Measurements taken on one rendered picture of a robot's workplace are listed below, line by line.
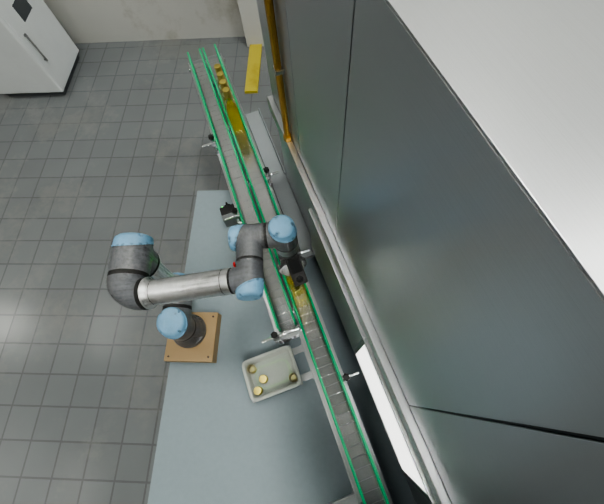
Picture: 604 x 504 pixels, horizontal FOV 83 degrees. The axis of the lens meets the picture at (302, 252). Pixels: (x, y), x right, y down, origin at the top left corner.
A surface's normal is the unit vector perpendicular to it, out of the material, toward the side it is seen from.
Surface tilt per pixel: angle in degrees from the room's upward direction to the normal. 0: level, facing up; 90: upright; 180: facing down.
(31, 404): 0
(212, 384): 0
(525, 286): 90
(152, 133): 0
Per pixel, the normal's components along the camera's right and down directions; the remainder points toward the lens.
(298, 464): -0.06, -0.38
